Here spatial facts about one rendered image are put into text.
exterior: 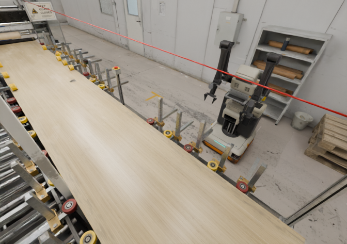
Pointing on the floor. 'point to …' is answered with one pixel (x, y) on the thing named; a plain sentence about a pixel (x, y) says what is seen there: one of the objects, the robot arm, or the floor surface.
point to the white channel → (34, 152)
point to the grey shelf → (300, 62)
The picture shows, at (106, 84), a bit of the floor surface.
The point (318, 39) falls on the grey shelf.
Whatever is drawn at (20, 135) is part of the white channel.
